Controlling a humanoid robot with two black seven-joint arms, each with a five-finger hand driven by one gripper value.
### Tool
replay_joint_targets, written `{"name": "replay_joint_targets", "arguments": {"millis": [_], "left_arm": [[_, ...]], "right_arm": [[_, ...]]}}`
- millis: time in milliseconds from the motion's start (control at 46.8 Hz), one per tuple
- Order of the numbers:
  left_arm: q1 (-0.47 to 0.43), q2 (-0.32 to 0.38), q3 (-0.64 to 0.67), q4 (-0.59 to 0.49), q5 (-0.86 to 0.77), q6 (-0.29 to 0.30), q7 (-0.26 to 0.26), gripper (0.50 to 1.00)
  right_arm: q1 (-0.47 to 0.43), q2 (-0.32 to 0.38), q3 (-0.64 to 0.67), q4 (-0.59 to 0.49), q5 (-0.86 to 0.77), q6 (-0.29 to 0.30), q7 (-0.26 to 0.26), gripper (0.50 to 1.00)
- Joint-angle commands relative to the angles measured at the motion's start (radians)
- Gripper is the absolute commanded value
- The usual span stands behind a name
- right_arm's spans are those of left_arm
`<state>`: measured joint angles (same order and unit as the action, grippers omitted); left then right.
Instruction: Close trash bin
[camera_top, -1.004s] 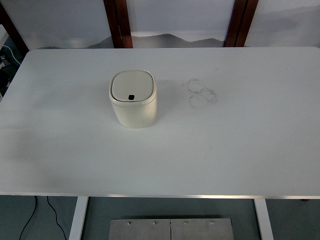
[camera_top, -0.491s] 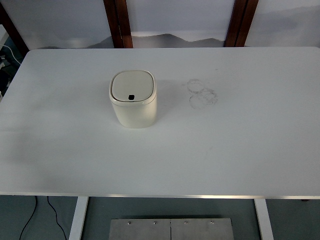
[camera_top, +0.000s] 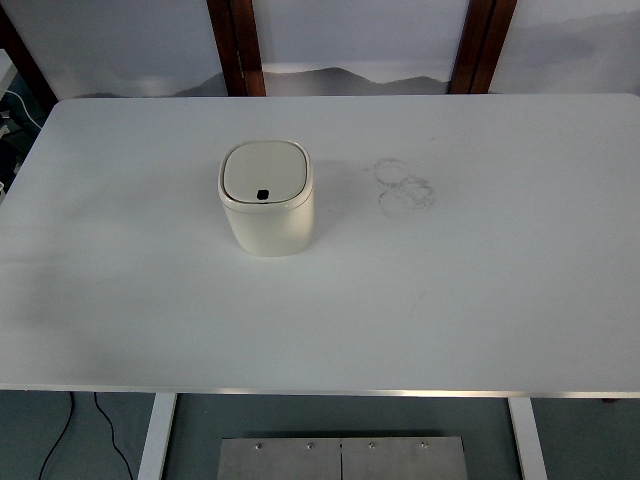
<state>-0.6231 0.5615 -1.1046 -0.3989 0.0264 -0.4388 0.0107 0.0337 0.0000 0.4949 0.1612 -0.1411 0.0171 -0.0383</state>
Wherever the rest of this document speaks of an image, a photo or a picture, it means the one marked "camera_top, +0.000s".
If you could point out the cream lidded trash bin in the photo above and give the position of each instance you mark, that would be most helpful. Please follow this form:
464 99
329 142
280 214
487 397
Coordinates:
270 230

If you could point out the grey metal plate with screws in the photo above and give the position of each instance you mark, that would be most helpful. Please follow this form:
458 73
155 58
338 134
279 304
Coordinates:
300 462

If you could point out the white table leg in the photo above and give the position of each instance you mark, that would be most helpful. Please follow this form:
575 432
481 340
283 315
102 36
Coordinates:
155 440
527 440

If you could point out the brown wooden screen frame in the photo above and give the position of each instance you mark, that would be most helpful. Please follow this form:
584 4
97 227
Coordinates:
242 45
25 60
467 50

